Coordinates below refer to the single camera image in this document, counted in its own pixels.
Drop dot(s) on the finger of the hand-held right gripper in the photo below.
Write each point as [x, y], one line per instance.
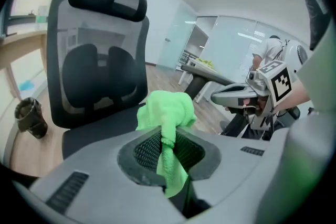
[244, 85]
[231, 99]

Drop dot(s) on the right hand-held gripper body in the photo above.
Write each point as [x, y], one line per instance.
[281, 81]

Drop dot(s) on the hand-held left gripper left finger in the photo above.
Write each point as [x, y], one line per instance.
[105, 165]

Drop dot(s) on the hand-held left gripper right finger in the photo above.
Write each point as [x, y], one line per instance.
[236, 170]

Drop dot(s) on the green microfibre cloth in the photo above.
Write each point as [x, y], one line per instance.
[168, 107]

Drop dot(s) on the person's right forearm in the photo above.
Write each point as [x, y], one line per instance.
[294, 98]

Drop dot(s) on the grey chair armrest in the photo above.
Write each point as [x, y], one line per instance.
[210, 74]

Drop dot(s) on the bunch of bananas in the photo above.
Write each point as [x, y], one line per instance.
[204, 61]

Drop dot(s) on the person's black printed t-shirt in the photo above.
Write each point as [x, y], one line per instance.
[315, 8]

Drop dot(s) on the frosted glass door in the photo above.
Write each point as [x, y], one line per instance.
[176, 39]

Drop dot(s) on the black waste bin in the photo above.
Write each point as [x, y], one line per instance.
[31, 118]

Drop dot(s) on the small teal cloth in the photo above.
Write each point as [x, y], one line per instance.
[26, 85]

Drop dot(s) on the clear bottle with green label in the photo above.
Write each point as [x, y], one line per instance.
[42, 15]

